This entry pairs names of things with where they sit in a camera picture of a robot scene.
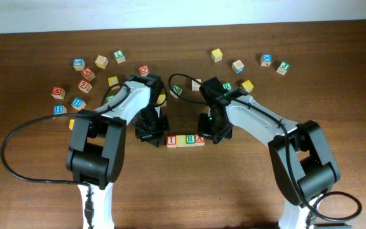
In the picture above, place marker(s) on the red 6 block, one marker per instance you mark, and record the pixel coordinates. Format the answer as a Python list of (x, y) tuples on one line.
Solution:
[(85, 86)]

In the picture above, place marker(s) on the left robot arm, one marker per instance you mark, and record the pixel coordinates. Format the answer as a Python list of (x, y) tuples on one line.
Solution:
[(97, 146)]

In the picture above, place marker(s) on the blue H block tilted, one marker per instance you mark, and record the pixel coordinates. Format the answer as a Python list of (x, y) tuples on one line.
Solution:
[(78, 103)]

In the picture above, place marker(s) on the yellow block upper left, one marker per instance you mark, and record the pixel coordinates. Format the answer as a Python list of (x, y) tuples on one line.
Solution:
[(113, 81)]

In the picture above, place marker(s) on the green r block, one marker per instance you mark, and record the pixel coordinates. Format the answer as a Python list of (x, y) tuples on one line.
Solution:
[(190, 140), (228, 86)]

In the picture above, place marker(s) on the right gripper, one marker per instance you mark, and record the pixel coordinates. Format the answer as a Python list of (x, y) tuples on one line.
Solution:
[(203, 130)]

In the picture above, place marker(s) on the red I block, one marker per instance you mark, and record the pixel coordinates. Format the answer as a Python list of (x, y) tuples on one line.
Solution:
[(171, 141)]

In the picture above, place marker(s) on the yellow S block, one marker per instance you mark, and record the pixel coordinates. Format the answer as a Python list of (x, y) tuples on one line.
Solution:
[(161, 100)]

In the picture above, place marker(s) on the wood block blue side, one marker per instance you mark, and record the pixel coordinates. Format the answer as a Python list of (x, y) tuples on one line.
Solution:
[(237, 66)]

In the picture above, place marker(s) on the green J block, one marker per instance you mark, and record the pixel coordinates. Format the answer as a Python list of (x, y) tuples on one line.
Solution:
[(283, 68)]

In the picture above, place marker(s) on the red M block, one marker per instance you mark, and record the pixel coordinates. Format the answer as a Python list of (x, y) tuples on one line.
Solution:
[(58, 92)]

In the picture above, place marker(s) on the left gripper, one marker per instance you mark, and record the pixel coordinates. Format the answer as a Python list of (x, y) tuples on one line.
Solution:
[(152, 137)]

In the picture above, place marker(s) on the red a block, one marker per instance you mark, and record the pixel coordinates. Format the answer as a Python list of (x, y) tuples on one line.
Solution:
[(88, 74), (199, 140)]

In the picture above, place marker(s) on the green L block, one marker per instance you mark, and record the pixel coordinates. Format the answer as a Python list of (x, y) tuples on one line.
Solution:
[(119, 56)]

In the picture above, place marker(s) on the blue 5 block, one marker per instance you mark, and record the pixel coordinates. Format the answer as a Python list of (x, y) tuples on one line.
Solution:
[(79, 64)]

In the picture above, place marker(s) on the blue X block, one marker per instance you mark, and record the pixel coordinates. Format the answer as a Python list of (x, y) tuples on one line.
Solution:
[(266, 60)]

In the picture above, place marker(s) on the yellow D block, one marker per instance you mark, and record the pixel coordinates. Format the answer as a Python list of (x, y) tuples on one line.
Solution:
[(71, 124)]

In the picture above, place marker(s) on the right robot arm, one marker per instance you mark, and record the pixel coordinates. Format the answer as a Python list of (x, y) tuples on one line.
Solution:
[(304, 167)]

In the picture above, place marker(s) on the green V block left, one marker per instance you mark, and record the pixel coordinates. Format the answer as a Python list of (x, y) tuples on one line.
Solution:
[(108, 98)]

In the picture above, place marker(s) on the yellow block top right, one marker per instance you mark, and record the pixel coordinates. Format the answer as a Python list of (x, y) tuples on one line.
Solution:
[(216, 55)]

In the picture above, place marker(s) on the yellow C block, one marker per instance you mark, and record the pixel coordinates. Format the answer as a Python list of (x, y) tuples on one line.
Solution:
[(180, 140)]

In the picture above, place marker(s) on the red Q block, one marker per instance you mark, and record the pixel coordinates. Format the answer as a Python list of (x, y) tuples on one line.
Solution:
[(144, 70)]

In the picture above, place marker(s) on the plain wood yellow block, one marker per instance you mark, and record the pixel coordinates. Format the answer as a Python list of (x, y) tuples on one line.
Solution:
[(101, 62)]

